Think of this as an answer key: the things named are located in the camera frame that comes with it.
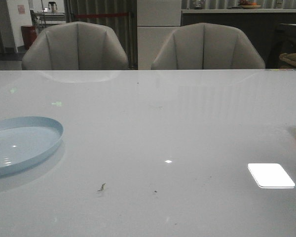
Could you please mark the light blue round plate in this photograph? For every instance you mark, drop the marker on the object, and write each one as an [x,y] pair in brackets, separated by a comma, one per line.
[27,141]

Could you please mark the white cabinet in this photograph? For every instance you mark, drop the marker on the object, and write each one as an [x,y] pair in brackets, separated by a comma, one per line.
[155,20]

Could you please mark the red cylindrical bin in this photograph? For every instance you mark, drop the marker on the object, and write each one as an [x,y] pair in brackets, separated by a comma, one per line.
[29,35]

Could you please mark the dark counter with white top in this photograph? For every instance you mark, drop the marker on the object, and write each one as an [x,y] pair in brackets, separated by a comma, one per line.
[258,24]

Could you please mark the grey leather chair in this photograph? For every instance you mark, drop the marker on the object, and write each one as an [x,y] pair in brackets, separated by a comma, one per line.
[76,46]
[206,46]

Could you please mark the grey leather chair left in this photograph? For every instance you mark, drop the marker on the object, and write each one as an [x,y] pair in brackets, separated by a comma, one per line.
[76,46]

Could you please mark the grey leather chair right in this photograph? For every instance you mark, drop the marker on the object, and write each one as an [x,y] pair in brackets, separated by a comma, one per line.
[206,46]

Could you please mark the fruit bowl on counter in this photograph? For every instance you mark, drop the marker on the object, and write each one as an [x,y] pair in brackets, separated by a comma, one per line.
[247,4]

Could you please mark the brown cushioned seat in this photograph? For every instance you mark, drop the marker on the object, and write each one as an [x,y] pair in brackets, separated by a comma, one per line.
[288,60]

